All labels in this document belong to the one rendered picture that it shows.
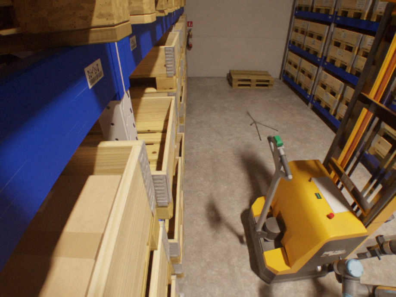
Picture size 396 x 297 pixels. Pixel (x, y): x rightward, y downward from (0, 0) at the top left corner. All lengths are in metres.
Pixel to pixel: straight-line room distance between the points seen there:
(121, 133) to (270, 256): 1.74
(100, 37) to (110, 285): 0.34
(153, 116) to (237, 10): 5.40
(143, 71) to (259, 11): 5.52
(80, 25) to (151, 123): 1.32
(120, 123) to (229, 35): 6.22
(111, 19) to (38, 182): 0.23
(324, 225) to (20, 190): 1.66
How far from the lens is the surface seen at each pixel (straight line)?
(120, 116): 0.56
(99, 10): 0.34
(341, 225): 1.75
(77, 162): 0.56
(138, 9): 0.62
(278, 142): 1.30
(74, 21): 0.35
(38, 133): 0.28
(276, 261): 2.03
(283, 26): 7.10
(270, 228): 2.07
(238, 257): 2.35
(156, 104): 1.57
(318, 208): 1.77
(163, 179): 0.90
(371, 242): 2.96
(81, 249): 0.41
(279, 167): 1.43
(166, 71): 1.57
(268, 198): 1.70
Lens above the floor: 2.13
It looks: 38 degrees down
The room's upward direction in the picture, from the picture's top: straight up
